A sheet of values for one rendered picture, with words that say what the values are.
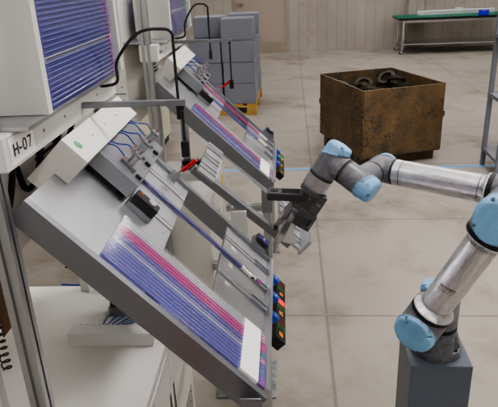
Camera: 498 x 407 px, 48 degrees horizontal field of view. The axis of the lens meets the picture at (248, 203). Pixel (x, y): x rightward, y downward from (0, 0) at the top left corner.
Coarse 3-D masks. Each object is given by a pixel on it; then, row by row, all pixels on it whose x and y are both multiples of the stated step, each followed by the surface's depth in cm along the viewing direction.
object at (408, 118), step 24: (336, 72) 555; (360, 72) 560; (384, 72) 558; (408, 72) 538; (336, 96) 520; (360, 96) 472; (384, 96) 472; (408, 96) 477; (432, 96) 483; (336, 120) 528; (360, 120) 477; (384, 120) 480; (408, 120) 486; (432, 120) 492; (360, 144) 484; (384, 144) 488; (408, 144) 494; (432, 144) 500
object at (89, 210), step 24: (48, 192) 127; (72, 192) 134; (96, 192) 143; (120, 192) 152; (144, 192) 163; (168, 192) 175; (72, 216) 128; (96, 216) 135; (120, 216) 143; (168, 216) 163; (96, 240) 128
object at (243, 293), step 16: (224, 240) 182; (240, 240) 191; (224, 256) 173; (240, 256) 182; (256, 256) 192; (224, 272) 165; (240, 272) 173; (256, 272) 183; (224, 288) 158; (240, 288) 166; (256, 288) 174; (240, 304) 159; (256, 304) 166; (256, 320) 160
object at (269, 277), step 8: (272, 264) 192; (272, 272) 187; (272, 280) 182; (272, 288) 177; (272, 296) 173; (272, 304) 169; (272, 312) 166; (264, 320) 163; (264, 328) 159; (264, 384) 137
